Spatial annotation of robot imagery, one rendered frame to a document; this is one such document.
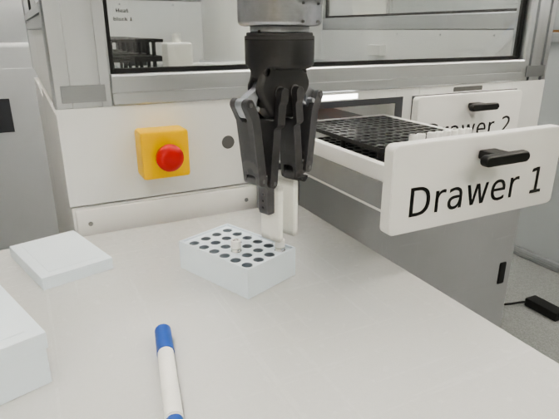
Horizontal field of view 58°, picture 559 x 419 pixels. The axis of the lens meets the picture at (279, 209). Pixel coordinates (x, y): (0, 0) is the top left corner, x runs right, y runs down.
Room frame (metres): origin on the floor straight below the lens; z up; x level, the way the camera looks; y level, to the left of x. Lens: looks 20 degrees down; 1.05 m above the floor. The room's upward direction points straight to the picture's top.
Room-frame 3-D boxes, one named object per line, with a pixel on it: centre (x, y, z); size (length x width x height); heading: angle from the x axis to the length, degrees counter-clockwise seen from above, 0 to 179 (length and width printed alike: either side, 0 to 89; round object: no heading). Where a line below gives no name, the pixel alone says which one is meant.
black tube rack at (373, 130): (0.80, -0.16, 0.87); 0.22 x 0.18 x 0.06; 27
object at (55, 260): (0.60, 0.29, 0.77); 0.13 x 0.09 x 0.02; 42
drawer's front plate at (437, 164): (0.62, -0.25, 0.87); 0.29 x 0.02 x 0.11; 117
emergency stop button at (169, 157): (0.72, 0.16, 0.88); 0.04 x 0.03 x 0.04; 117
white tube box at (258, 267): (0.58, 0.05, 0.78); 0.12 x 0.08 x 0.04; 48
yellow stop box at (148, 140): (0.75, 0.18, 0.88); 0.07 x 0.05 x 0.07; 117
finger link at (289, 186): (0.58, -0.01, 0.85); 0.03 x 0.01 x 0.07; 48
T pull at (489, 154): (0.60, -0.27, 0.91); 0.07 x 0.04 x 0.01; 117
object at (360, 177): (0.81, -0.16, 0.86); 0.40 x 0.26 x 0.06; 27
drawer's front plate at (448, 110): (1.05, -0.39, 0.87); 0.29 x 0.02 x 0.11; 117
